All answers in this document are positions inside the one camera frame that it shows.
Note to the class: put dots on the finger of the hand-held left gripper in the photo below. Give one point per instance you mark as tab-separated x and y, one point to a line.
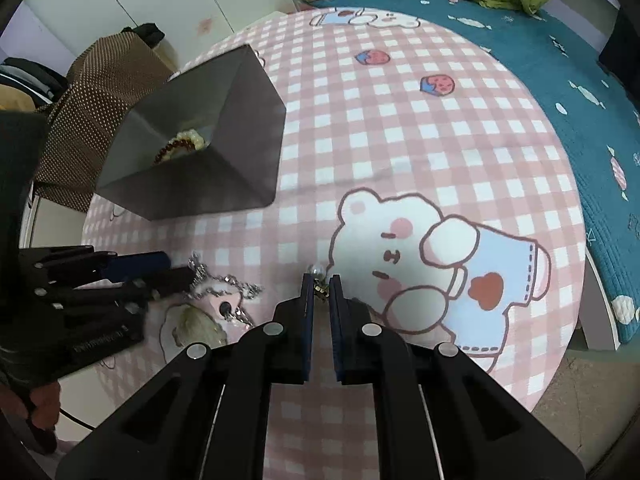
165	282
135	262

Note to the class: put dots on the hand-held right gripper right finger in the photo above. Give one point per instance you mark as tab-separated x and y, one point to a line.
334	330

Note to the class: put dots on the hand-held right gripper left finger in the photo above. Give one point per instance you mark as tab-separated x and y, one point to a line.
310	330

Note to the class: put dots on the pale green jade pendant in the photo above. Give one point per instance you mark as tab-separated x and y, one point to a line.
195	327

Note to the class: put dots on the pearl earring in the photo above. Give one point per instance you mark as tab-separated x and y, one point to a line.
316	272

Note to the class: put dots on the grey metal box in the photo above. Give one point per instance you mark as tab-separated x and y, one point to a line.
220	110

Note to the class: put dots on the person's left hand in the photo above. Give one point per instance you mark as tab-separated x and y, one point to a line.
45	402

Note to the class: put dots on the brown dotted cloth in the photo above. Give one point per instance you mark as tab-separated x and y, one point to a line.
95	100

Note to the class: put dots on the pink checked bear tablecloth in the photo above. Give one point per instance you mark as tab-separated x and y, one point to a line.
400	160

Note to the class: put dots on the yellow hanging garment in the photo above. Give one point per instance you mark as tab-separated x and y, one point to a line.
17	97

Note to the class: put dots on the black cloth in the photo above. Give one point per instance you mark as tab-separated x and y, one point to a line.
145	34

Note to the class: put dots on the black hanging jacket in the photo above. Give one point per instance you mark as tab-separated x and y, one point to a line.
622	45

